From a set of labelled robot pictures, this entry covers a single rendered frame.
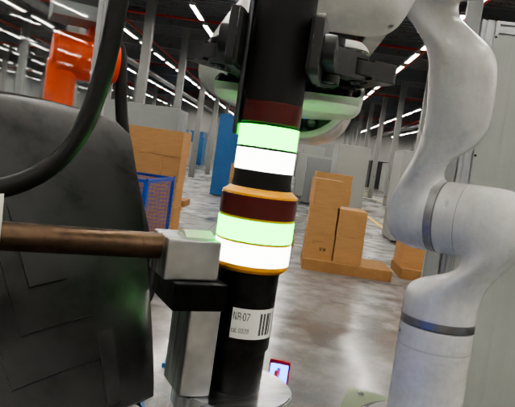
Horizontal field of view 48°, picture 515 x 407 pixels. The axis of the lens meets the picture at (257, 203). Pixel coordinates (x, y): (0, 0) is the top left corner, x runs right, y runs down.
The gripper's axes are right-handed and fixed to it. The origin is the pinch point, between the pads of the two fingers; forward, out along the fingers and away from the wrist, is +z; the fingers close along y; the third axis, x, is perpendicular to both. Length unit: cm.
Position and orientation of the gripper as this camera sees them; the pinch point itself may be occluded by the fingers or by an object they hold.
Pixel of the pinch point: (278, 45)
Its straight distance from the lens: 33.6
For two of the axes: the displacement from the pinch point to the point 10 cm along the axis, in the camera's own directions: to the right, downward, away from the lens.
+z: -1.6, 0.5, -9.9
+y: -9.8, -1.5, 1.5
